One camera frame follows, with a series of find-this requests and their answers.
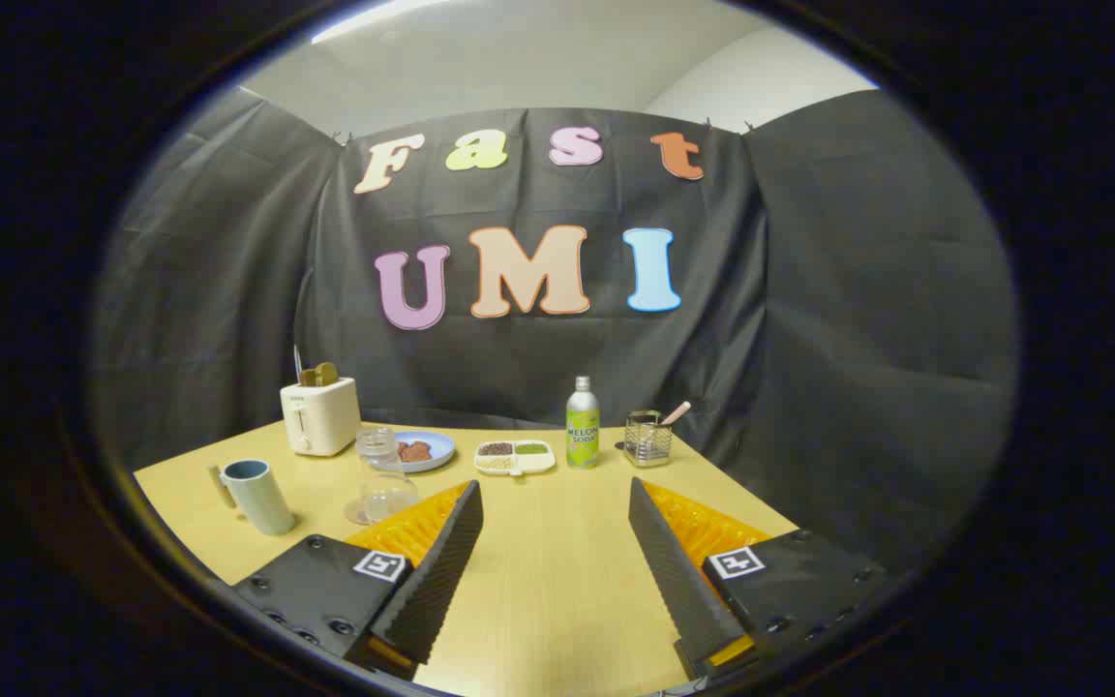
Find grey-green cup with wooden handle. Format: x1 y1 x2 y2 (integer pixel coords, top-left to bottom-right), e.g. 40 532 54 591
209 459 297 536

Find black backdrop cloth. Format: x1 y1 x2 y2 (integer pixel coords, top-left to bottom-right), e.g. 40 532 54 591
93 89 1018 572

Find white divided snack dish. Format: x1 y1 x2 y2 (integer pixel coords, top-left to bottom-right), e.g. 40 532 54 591
474 440 557 477

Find wooden table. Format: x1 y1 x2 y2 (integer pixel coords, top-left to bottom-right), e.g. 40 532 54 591
134 421 800 697

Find clear glass juice bottle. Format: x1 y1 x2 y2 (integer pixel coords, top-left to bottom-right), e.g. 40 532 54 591
356 427 420 524

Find light blue plate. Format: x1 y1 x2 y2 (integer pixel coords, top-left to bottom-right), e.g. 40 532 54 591
391 431 457 473

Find metal wire basket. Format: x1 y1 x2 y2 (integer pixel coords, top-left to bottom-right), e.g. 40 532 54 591
616 410 674 469

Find cream white toaster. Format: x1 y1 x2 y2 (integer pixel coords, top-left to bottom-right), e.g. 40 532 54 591
280 378 361 457

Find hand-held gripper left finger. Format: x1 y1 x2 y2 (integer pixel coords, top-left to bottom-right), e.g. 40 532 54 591
233 479 484 679

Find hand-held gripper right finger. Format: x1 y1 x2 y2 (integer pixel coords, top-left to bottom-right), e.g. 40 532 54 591
628 476 892 679

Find round brown coaster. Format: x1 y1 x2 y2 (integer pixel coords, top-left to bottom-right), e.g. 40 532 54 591
344 498 420 527

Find green soda bottle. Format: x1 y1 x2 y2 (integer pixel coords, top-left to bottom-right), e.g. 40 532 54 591
566 377 602 470

